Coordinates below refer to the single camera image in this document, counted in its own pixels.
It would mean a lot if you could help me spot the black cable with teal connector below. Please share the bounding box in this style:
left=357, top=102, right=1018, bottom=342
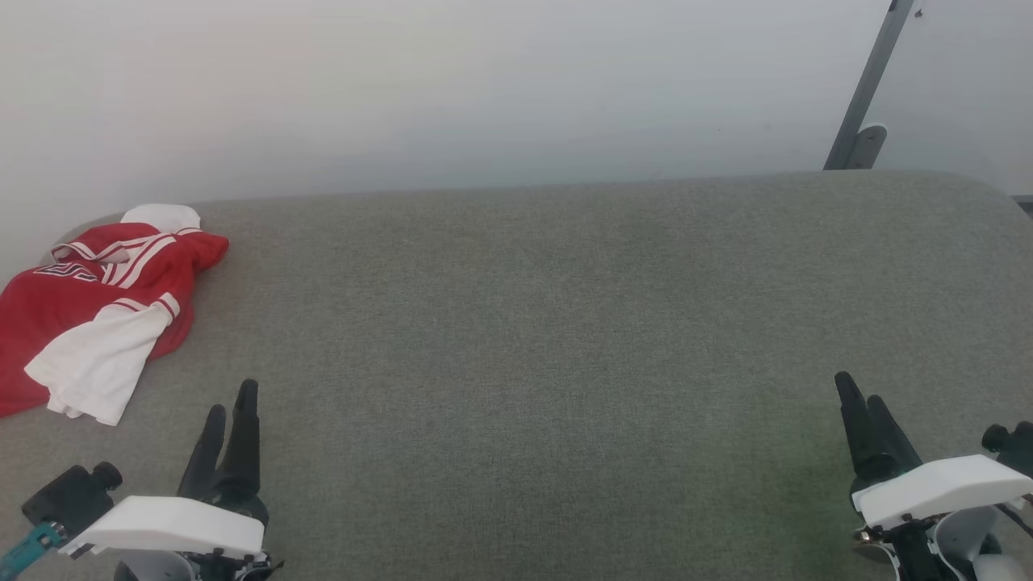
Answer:
left=0, top=520, right=67, bottom=581

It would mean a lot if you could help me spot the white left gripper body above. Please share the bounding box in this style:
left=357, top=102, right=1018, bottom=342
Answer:
left=61, top=494, right=283, bottom=581

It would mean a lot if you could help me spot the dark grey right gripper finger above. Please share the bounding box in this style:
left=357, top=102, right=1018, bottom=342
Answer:
left=865, top=394, right=924, bottom=477
left=834, top=370, right=898, bottom=485

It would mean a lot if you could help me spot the red and white shirt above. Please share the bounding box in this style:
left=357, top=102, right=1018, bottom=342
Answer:
left=0, top=203, right=230, bottom=427

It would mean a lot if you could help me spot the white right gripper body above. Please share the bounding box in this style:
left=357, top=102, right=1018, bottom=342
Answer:
left=851, top=454, right=1033, bottom=581

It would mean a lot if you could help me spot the grey metal pole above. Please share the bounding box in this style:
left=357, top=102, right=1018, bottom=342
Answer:
left=822, top=0, right=918, bottom=171

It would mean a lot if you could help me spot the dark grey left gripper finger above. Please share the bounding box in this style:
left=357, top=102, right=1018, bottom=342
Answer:
left=211, top=378, right=270, bottom=517
left=178, top=404, right=228, bottom=498

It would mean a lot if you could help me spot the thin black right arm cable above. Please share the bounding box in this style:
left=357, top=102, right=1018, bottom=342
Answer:
left=994, top=499, right=1033, bottom=540

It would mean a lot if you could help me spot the grey fabric sofa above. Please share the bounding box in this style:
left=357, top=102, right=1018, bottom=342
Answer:
left=0, top=169, right=1033, bottom=581

